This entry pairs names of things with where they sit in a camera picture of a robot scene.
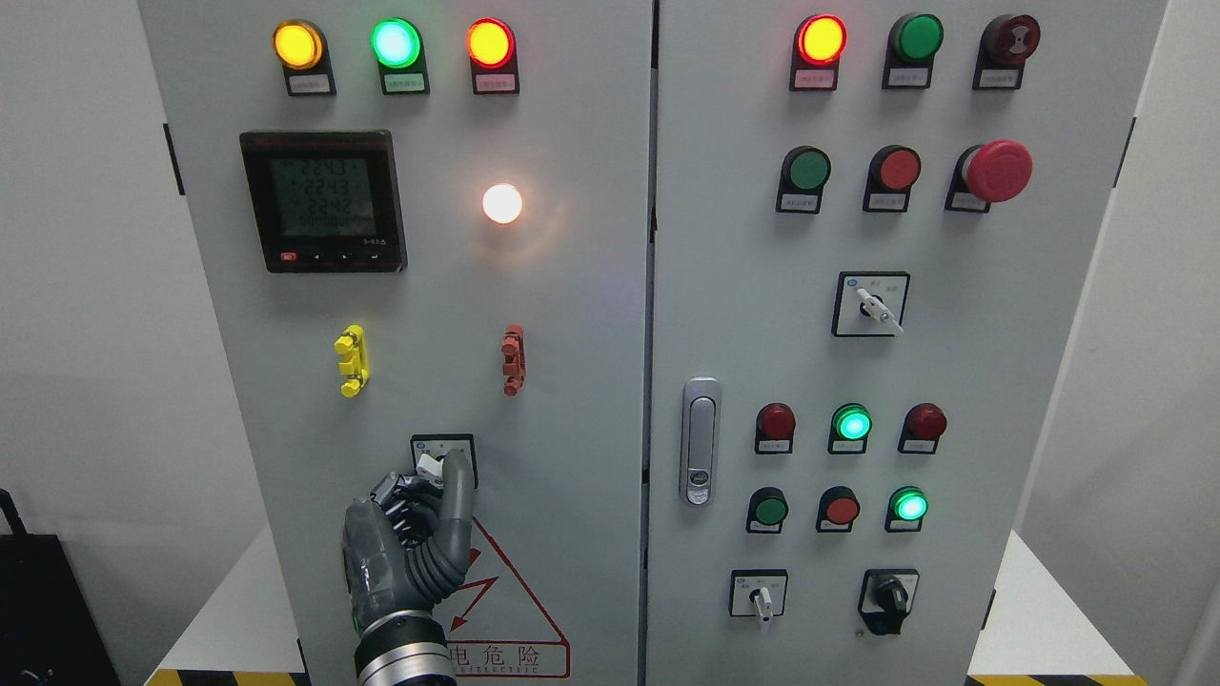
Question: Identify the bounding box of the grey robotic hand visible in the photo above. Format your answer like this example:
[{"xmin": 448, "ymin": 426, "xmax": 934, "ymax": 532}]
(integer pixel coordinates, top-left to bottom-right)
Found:
[{"xmin": 342, "ymin": 448, "xmax": 477, "ymax": 636}]

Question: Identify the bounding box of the white rotary selector switch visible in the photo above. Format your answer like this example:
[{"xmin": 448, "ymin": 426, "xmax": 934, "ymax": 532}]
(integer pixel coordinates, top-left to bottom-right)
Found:
[
  {"xmin": 730, "ymin": 568, "xmax": 789, "ymax": 627},
  {"xmin": 832, "ymin": 271, "xmax": 910, "ymax": 337},
  {"xmin": 409, "ymin": 433, "xmax": 479, "ymax": 491}
]

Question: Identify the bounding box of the red electrical hazard warning sticker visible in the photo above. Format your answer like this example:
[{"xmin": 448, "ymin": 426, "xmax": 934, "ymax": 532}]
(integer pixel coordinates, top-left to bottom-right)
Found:
[{"xmin": 433, "ymin": 518, "xmax": 571, "ymax": 680}]

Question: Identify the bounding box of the white platform with hazard stripes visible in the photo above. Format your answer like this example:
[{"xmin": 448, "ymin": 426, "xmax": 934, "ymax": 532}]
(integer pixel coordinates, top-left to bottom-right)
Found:
[{"xmin": 146, "ymin": 527, "xmax": 1146, "ymax": 685}]

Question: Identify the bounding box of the left grey cabinet door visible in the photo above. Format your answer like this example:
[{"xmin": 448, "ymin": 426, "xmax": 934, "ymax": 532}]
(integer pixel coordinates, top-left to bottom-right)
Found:
[{"xmin": 139, "ymin": 1, "xmax": 653, "ymax": 685}]

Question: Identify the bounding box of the grey cabinet door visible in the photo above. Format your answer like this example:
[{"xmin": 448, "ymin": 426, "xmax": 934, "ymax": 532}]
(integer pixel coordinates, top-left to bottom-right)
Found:
[
  {"xmin": 139, "ymin": 1, "xmax": 653, "ymax": 685},
  {"xmin": 644, "ymin": 1, "xmax": 1168, "ymax": 685}
]

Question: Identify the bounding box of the black digital power meter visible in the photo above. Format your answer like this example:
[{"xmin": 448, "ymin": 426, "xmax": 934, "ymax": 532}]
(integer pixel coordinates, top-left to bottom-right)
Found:
[{"xmin": 239, "ymin": 131, "xmax": 407, "ymax": 273}]

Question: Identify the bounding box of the clear round lamp bulb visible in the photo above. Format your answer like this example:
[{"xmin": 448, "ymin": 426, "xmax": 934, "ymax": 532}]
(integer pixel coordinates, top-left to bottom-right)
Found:
[{"xmin": 482, "ymin": 182, "xmax": 523, "ymax": 225}]

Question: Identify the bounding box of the black case at left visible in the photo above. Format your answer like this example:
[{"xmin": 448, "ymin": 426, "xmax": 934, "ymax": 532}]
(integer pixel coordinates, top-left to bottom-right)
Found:
[{"xmin": 1, "ymin": 489, "xmax": 120, "ymax": 685}]

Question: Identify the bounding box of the dark red indicator left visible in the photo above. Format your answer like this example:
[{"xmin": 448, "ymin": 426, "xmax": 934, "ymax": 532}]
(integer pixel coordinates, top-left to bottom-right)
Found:
[{"xmin": 754, "ymin": 402, "xmax": 797, "ymax": 455}]

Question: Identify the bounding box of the dark red indicator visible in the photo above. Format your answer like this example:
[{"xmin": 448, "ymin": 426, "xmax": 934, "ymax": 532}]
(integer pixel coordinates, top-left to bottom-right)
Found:
[
  {"xmin": 754, "ymin": 402, "xmax": 797, "ymax": 455},
  {"xmin": 898, "ymin": 402, "xmax": 948, "ymax": 455}
]

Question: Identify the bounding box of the red push button lower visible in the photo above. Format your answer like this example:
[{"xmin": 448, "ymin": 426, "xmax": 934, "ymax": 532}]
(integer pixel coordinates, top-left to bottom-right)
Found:
[{"xmin": 815, "ymin": 485, "xmax": 860, "ymax": 533}]

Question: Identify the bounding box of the red push button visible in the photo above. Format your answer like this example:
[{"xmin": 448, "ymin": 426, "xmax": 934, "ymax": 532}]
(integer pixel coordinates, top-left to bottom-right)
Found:
[
  {"xmin": 815, "ymin": 485, "xmax": 860, "ymax": 533},
  {"xmin": 863, "ymin": 145, "xmax": 921, "ymax": 212}
]

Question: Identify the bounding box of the green lit indicator middle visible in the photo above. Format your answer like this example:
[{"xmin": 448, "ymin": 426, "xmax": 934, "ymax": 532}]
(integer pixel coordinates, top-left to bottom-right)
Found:
[{"xmin": 826, "ymin": 403, "xmax": 872, "ymax": 454}]

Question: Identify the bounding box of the green lit indicator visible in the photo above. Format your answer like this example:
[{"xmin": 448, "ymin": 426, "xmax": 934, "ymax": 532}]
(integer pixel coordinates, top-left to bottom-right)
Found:
[
  {"xmin": 826, "ymin": 403, "xmax": 872, "ymax": 454},
  {"xmin": 370, "ymin": 17, "xmax": 429, "ymax": 96}
]

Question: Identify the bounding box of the green lit indicator top left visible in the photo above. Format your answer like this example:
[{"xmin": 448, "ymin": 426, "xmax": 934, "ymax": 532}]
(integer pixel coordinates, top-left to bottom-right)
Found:
[{"xmin": 370, "ymin": 17, "xmax": 429, "ymax": 96}]

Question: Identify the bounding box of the green lit push button lower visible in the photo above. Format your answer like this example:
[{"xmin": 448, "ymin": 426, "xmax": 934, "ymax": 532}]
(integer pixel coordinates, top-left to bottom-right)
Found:
[{"xmin": 885, "ymin": 486, "xmax": 928, "ymax": 533}]

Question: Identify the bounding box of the red-orange indicator left cabinet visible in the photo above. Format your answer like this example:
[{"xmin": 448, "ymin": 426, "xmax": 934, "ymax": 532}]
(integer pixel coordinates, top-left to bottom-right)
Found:
[{"xmin": 466, "ymin": 17, "xmax": 521, "ymax": 94}]

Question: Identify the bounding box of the red-orange indicator cabinet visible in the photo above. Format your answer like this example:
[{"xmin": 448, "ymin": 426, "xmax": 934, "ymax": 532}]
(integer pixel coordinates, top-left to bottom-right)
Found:
[
  {"xmin": 789, "ymin": 13, "xmax": 848, "ymax": 92},
  {"xmin": 466, "ymin": 17, "xmax": 521, "ymax": 94}
]

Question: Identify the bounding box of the yellow indicator light top left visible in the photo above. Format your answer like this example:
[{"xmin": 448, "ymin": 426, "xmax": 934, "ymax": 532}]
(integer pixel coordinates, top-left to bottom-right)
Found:
[{"xmin": 272, "ymin": 18, "xmax": 336, "ymax": 96}]

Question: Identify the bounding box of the dark red indicator right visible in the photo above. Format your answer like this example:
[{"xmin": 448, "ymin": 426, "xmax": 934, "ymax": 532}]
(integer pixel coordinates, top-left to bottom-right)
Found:
[{"xmin": 898, "ymin": 402, "xmax": 948, "ymax": 455}]

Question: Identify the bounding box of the green push button upper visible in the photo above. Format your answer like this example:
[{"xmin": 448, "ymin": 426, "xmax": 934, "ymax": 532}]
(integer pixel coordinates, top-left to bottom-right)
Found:
[{"xmin": 775, "ymin": 145, "xmax": 832, "ymax": 214}]

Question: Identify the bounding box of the right grey cabinet door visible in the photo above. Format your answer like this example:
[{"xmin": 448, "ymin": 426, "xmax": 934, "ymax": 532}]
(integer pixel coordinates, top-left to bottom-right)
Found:
[{"xmin": 644, "ymin": 1, "xmax": 1168, "ymax": 685}]

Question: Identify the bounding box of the red push button upper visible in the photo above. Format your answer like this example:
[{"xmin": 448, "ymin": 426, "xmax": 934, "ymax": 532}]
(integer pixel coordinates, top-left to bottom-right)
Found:
[{"xmin": 863, "ymin": 145, "xmax": 921, "ymax": 212}]

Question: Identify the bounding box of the red-orange indicator right cabinet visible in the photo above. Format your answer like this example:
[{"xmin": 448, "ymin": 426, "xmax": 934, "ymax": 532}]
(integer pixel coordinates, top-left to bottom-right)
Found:
[{"xmin": 789, "ymin": 13, "xmax": 848, "ymax": 92}]

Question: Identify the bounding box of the red emergency stop mushroom button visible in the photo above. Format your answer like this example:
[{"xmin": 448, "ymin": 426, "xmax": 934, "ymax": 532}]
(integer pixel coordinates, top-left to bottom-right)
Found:
[{"xmin": 943, "ymin": 139, "xmax": 1035, "ymax": 212}]

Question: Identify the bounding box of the green unlit indicator top right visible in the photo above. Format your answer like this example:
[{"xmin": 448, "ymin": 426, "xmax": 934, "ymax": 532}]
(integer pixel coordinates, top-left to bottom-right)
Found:
[{"xmin": 882, "ymin": 12, "xmax": 946, "ymax": 90}]

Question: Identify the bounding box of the dark red buzzer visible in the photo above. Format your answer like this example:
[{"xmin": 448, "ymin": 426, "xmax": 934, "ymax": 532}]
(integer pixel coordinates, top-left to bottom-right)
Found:
[{"xmin": 972, "ymin": 13, "xmax": 1041, "ymax": 92}]

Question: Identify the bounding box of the silver cabinet door handle lock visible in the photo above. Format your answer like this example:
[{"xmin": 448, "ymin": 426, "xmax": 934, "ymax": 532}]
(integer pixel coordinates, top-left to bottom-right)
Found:
[{"xmin": 680, "ymin": 376, "xmax": 721, "ymax": 507}]

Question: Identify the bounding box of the black knob selector switch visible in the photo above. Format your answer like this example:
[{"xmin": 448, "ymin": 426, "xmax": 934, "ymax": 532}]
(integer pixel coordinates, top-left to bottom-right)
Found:
[{"xmin": 858, "ymin": 568, "xmax": 920, "ymax": 636}]

